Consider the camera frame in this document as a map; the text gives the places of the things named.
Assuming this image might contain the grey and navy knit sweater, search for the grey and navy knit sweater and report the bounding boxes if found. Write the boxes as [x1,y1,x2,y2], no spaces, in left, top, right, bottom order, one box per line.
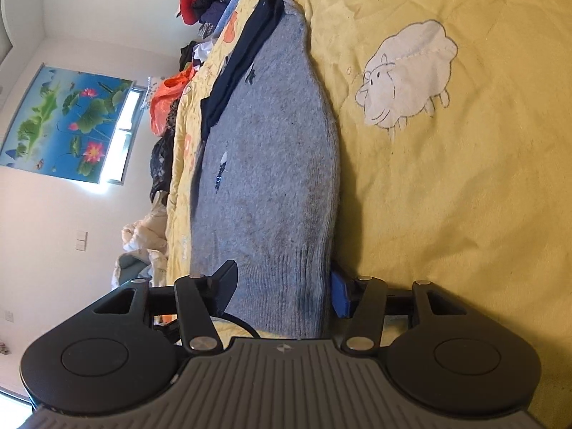
[190,0,339,338]

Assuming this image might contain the cream white garment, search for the cream white garment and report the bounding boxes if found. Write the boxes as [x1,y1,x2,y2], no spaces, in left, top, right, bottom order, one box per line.
[110,191,168,289]

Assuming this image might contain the dark floral garment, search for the dark floral garment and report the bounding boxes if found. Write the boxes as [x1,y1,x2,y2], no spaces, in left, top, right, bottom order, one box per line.
[149,129,174,202]

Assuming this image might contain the lotus painting window blind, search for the lotus painting window blind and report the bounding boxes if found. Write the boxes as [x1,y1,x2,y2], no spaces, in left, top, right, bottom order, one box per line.
[1,65,143,184]

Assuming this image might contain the orange plastic bag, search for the orange plastic bag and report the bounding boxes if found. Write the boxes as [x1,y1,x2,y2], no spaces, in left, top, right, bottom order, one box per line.
[149,63,196,137]

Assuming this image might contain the yellow patterned bed quilt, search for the yellow patterned bed quilt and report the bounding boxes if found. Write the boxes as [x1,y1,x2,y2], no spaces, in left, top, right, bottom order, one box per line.
[165,0,572,429]

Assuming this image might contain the white wall switch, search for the white wall switch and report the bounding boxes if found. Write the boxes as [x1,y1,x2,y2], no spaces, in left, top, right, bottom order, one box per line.
[76,231,88,252]

